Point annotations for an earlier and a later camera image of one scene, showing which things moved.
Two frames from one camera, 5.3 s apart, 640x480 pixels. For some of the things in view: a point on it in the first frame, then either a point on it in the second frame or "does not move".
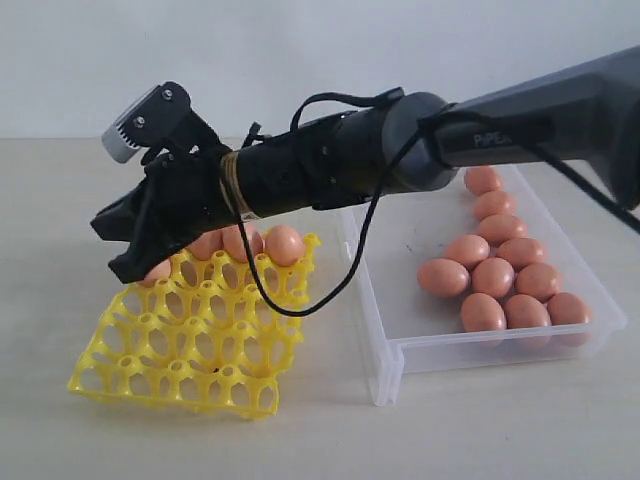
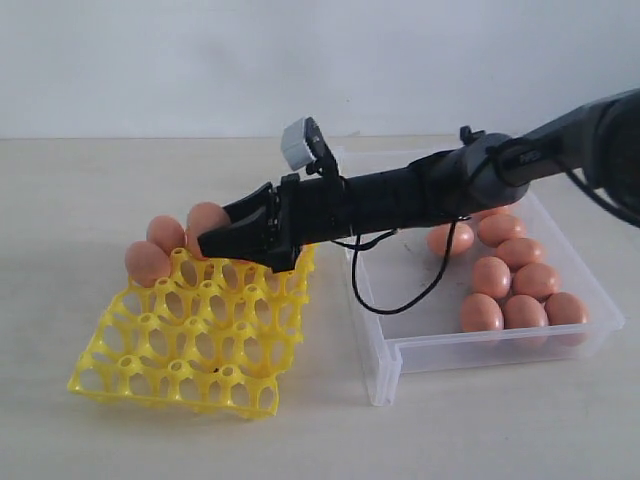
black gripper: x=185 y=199 to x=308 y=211
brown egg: x=467 y=249 to x=462 y=242
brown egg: x=523 y=310 does not move
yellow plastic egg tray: x=202 y=335 does not move
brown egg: x=537 y=280 does not move
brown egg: x=493 y=276 does not move
